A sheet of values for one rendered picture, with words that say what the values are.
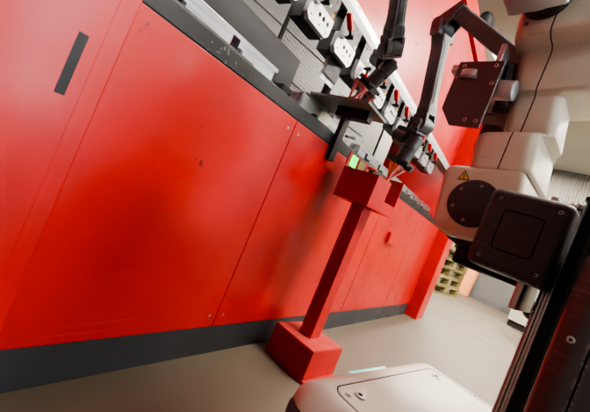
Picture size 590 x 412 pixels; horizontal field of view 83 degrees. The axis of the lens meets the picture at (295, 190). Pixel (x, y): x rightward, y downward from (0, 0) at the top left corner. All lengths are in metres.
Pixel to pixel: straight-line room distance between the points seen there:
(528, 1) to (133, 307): 1.10
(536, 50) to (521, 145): 0.24
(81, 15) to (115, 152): 0.27
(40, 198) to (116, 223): 0.22
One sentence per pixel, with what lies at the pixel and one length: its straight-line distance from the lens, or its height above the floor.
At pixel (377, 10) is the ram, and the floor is 1.48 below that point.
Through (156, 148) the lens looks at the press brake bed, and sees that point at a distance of 0.83.
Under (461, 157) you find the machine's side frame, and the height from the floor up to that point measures 1.51.
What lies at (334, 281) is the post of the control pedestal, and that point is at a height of 0.35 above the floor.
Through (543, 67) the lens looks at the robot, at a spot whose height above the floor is 1.06.
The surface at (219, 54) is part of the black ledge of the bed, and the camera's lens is 0.89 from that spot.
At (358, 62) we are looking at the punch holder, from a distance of 1.58.
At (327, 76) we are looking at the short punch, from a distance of 1.47.
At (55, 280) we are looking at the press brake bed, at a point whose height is 0.25.
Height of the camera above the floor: 0.59
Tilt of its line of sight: 1 degrees up
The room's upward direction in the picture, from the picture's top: 23 degrees clockwise
